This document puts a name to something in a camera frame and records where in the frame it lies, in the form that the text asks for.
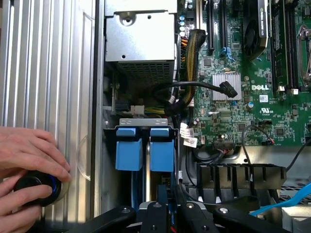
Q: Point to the metal disk bay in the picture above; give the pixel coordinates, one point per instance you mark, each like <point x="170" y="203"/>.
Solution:
<point x="143" y="122"/>

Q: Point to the CPU socket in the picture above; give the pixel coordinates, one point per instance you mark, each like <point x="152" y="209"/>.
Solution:
<point x="305" y="53"/>

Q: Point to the white expansion slot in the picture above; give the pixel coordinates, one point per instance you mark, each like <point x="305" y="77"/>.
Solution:
<point x="199" y="14"/>

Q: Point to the green Dell motherboard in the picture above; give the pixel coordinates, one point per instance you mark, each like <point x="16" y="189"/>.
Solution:
<point x="226" y="121"/>

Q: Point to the white barcode label tag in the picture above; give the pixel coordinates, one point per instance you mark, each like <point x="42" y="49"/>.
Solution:
<point x="190" y="142"/>
<point x="187" y="132"/>

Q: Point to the silver chipset heatsink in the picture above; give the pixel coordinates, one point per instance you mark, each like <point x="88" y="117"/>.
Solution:
<point x="218" y="85"/>

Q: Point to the black ribbed fan duct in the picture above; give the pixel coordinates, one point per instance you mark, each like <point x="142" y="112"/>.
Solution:
<point x="243" y="174"/>

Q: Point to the silver power supply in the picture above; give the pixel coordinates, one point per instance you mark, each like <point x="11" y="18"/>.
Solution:
<point x="138" y="36"/>

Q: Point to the black expansion slot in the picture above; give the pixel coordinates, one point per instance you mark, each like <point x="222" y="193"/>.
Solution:
<point x="210" y="24"/>

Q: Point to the black RAM slot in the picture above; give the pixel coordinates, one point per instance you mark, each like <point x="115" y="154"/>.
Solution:
<point x="281" y="48"/>
<point x="295" y="48"/>
<point x="275" y="48"/>
<point x="288" y="48"/>

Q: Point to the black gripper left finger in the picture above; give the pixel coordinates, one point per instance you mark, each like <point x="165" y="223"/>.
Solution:
<point x="155" y="218"/>

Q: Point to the person's left hand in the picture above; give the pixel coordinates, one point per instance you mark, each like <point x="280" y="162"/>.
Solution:
<point x="24" y="150"/>

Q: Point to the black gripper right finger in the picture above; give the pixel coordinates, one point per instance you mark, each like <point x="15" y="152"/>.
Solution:
<point x="192" y="218"/>

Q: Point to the open metal PC case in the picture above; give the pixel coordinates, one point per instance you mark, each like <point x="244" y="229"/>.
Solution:
<point x="99" y="97"/>

